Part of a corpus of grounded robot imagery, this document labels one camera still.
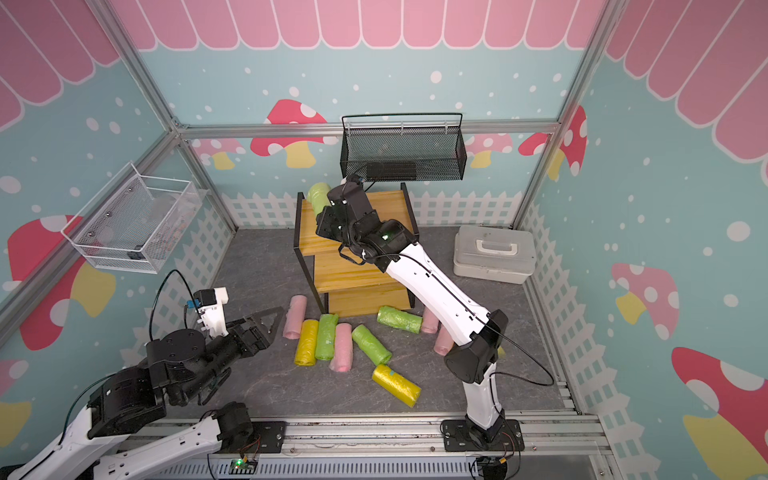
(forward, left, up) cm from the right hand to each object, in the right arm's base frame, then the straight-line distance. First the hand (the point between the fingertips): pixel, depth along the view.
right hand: (319, 218), depth 69 cm
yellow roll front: (-28, -19, -35) cm, 49 cm away
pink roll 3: (-16, -31, -36) cm, 50 cm away
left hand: (-22, +8, -9) cm, 25 cm away
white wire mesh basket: (+34, +85, -32) cm, 97 cm away
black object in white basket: (-7, +42, -4) cm, 43 cm away
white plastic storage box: (+11, -51, -27) cm, 58 cm away
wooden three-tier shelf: (-4, -3, -23) cm, 23 cm away
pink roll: (-20, -3, -34) cm, 40 cm away
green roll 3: (-8, -19, -35) cm, 40 cm away
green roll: (-14, +3, -35) cm, 38 cm away
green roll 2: (-16, -11, -37) cm, 42 cm away
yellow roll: (-18, +8, -35) cm, 40 cm away
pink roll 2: (-10, -28, -35) cm, 46 cm away
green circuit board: (-44, +21, -41) cm, 64 cm away
